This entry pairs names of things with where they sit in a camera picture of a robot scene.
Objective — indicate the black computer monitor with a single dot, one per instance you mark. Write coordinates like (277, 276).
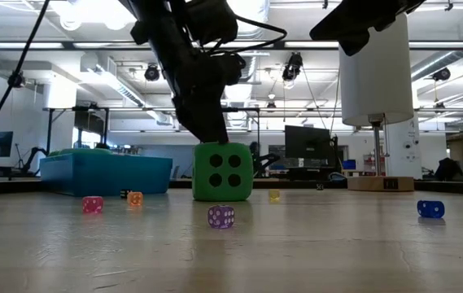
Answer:
(306, 140)

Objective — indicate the black hanging camera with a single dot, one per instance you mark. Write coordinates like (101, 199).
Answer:
(292, 67)

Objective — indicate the black office chair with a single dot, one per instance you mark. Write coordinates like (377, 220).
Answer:
(448, 171)

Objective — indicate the black background robot arm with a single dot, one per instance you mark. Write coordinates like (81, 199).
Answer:
(31, 156)
(265, 160)

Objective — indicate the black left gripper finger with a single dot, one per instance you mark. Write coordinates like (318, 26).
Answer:
(204, 122)

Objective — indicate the black ceiling spotlight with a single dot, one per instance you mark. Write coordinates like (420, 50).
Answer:
(16, 79)
(151, 72)
(442, 74)

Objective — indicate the small orange die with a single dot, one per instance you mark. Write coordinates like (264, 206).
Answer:
(135, 199)

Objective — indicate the small yellow die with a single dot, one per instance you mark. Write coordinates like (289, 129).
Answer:
(274, 195)

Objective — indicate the small purple die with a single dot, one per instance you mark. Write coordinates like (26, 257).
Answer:
(221, 217)

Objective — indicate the small black die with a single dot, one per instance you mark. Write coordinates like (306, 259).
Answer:
(320, 186)
(125, 193)

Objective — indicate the black background rig frame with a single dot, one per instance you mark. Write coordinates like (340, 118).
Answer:
(258, 130)
(80, 108)

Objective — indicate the blue plastic bin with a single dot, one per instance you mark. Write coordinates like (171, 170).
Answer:
(105, 175)

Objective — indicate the person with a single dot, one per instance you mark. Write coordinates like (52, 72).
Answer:
(101, 145)

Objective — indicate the small blue die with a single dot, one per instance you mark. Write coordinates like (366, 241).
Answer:
(430, 209)

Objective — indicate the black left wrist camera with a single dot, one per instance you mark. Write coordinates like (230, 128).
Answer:
(210, 20)

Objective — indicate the small pink die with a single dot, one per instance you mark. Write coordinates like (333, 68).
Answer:
(93, 205)

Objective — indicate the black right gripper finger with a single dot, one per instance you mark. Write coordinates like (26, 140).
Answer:
(345, 30)

